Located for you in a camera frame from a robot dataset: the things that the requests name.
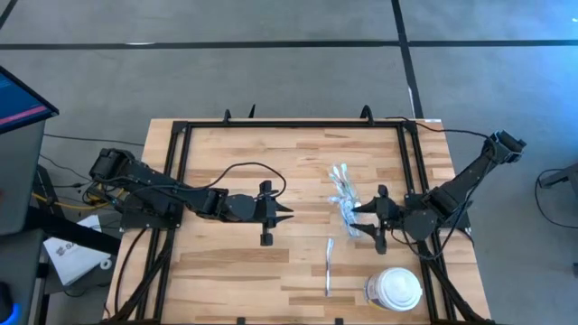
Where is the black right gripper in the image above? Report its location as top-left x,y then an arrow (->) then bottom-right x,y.
349,183 -> 404,255

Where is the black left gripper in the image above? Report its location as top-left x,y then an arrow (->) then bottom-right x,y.
256,179 -> 295,247

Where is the purple toothbrush in clear wrapper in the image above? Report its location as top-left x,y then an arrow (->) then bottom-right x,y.
324,237 -> 335,298

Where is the white lidded tub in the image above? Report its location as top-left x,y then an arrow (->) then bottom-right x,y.
363,266 -> 424,313

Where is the grey furniture leg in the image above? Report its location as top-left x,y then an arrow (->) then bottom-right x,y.
539,162 -> 578,189

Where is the white printed box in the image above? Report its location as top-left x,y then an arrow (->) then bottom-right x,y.
42,214 -> 113,287

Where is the grey monitor stand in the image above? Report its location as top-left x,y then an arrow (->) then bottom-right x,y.
0,119 -> 47,237

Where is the large blue screen monitor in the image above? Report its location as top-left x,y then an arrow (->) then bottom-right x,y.
0,65 -> 61,135

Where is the glowing computer mouse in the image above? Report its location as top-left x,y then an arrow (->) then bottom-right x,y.
0,282 -> 23,325

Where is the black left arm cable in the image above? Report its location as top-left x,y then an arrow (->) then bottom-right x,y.
210,161 -> 288,198

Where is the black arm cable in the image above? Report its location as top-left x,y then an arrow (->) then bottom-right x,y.
210,161 -> 288,198
387,115 -> 498,148

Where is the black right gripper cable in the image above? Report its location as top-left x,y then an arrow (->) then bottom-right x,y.
390,227 -> 449,262

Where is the black aluminium table frame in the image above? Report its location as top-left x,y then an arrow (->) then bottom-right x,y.
101,104 -> 498,325

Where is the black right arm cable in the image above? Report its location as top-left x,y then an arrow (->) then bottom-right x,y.
387,115 -> 498,148

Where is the black floor cable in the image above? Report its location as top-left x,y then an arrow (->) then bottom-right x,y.
42,132 -> 146,148
534,167 -> 578,229

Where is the black desk frame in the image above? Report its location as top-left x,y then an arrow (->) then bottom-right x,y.
0,205 -> 123,325

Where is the yellow cable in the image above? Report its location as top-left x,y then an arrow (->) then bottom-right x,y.
30,179 -> 130,212

